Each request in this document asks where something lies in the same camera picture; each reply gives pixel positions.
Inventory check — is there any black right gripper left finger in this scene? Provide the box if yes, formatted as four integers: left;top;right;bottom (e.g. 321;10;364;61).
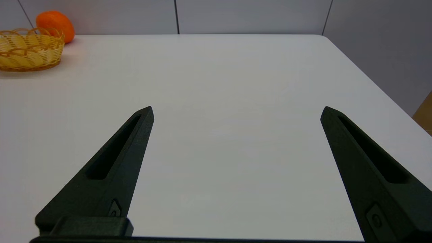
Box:
35;106;155;237

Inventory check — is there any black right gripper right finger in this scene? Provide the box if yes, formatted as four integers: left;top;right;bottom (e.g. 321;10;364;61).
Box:
320;106;432;243

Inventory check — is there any orange fruit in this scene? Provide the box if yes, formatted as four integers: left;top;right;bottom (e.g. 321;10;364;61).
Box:
36;10;76;44

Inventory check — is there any yellow wicker basket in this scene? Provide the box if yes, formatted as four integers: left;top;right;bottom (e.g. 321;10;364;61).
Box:
0;28;65;72

